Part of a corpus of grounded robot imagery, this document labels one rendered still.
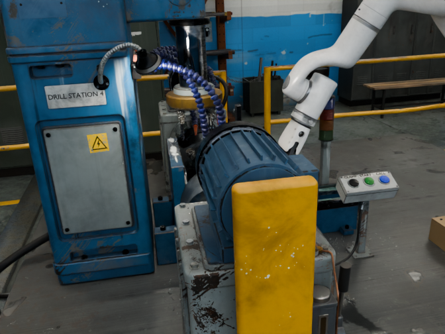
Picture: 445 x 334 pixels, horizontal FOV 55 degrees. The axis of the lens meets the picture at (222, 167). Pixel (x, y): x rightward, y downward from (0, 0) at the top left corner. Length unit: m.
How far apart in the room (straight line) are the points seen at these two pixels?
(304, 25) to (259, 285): 6.23
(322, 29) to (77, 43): 5.93
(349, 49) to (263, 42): 5.29
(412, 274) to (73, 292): 1.03
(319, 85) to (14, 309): 1.12
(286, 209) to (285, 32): 6.12
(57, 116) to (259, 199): 0.73
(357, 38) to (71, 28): 0.79
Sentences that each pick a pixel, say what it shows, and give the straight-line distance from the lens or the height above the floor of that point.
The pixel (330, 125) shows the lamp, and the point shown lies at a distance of 1.84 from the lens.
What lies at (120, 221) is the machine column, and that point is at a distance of 1.32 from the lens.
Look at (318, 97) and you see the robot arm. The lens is 1.38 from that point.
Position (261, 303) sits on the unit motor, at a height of 1.14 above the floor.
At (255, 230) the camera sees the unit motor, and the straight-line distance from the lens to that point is 0.65.
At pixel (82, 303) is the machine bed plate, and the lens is 1.36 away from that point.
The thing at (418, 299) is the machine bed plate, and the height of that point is 0.80.
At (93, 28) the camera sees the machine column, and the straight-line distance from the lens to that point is 1.18.
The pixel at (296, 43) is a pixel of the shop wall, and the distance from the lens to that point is 6.78.
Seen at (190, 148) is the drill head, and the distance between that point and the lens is 1.64.
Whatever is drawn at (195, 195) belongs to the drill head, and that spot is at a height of 1.13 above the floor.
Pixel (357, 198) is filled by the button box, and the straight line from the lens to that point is 1.37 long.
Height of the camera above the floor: 1.60
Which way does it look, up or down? 21 degrees down
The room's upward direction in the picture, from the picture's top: 3 degrees counter-clockwise
